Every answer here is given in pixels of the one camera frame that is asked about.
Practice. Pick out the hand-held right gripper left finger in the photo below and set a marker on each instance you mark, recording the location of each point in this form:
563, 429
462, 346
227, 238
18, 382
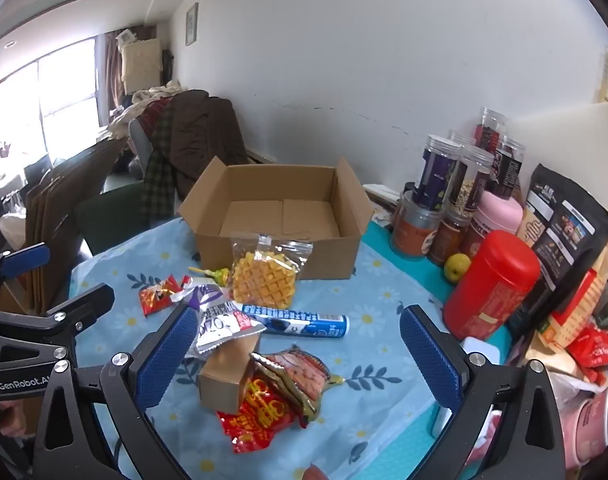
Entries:
166, 360

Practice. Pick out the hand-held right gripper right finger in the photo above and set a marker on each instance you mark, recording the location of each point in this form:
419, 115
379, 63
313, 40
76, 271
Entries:
429, 360

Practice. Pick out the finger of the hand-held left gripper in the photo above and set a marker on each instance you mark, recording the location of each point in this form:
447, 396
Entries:
79, 305
26, 260

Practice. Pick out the small brown cardboard box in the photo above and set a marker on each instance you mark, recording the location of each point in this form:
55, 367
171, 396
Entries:
224, 377

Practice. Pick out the small red snack packet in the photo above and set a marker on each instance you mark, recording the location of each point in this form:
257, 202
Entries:
156, 300

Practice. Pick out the silver purple snack packet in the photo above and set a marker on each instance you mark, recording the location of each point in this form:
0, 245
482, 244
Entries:
224, 322

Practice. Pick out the long red white packet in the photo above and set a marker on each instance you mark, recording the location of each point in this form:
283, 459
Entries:
186, 282

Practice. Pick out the green yellow lollipop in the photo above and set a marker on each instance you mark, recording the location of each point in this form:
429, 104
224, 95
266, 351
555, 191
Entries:
223, 276

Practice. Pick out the red gold snack packet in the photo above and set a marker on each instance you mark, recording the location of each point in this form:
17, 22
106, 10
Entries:
256, 415

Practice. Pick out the clear waffle packet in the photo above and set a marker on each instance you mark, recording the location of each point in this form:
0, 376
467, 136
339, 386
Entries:
266, 280

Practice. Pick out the blue cookie tube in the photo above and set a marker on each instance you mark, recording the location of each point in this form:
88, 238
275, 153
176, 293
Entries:
304, 324

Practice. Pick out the red foil candy packet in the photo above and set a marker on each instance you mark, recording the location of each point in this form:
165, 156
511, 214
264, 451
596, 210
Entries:
299, 372

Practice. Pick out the folded cardboard sheets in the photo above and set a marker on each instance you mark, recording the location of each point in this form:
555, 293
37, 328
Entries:
59, 200

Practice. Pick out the blue floral tablecloth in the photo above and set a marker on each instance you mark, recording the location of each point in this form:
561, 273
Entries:
374, 310

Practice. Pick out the red canister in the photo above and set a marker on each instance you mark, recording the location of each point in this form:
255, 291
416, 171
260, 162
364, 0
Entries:
489, 290

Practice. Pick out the dark green chair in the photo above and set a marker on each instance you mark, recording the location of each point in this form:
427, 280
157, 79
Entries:
114, 215

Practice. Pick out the yellow green fruit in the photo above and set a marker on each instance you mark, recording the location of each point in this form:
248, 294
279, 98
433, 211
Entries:
457, 266

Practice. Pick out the brown spice jar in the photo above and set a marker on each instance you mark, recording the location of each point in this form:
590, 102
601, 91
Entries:
449, 237

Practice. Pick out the orange spice jar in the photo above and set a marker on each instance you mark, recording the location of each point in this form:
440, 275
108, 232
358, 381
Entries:
414, 225

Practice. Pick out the green plaid scarf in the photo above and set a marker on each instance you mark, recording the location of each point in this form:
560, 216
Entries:
159, 170

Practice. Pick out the pink lidded jar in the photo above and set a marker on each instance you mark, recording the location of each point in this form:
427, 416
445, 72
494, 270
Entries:
499, 215

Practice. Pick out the grey chair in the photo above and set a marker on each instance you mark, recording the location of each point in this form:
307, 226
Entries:
139, 142

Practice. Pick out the white papers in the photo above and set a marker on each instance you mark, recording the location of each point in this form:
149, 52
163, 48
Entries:
384, 200

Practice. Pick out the beige snack packet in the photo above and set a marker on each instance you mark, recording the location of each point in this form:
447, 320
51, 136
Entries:
530, 225

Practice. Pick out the red plastic packet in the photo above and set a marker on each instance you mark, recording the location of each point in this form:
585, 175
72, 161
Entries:
599, 345

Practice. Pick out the black coffee bag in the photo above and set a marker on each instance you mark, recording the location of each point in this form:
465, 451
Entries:
559, 230

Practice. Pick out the clear jar of oats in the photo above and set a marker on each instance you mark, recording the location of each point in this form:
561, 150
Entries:
471, 180

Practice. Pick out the purple label clear jar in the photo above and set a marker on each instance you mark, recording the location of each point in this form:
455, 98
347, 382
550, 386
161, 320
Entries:
436, 170

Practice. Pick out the cream clothes pile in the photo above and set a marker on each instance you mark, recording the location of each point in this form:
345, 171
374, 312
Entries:
144, 102

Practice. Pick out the brown curtain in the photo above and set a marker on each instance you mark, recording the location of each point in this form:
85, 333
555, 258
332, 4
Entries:
111, 75

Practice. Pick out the dark label clear jar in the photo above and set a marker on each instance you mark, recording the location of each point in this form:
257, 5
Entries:
509, 165

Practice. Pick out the brown jacket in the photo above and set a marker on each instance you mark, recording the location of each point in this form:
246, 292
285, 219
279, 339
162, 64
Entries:
204, 135

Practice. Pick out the small clear jar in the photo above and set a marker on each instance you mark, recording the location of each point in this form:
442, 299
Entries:
461, 137

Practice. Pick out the tall clear jar red contents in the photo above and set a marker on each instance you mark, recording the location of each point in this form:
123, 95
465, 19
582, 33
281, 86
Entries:
489, 127

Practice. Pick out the small framed wall picture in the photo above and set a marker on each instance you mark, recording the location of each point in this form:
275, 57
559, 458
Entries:
192, 24

